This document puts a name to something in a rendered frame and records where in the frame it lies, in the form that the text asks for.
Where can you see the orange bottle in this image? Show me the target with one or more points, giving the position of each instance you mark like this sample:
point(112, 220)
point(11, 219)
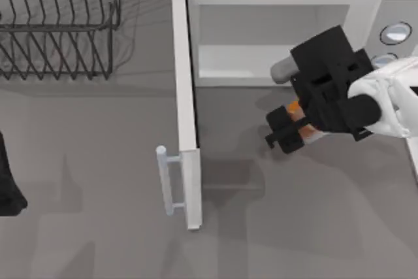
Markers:
point(294, 108)

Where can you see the small round microwave knob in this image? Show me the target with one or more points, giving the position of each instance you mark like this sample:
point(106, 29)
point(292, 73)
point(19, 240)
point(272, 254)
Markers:
point(382, 60)

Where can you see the large round microwave knob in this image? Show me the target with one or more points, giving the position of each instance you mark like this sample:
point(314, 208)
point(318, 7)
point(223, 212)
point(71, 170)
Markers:
point(395, 33)

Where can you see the white microwave door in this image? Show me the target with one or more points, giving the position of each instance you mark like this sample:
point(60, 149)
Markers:
point(183, 96)

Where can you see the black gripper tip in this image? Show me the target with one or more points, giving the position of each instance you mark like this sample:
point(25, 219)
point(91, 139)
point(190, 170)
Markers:
point(8, 190)

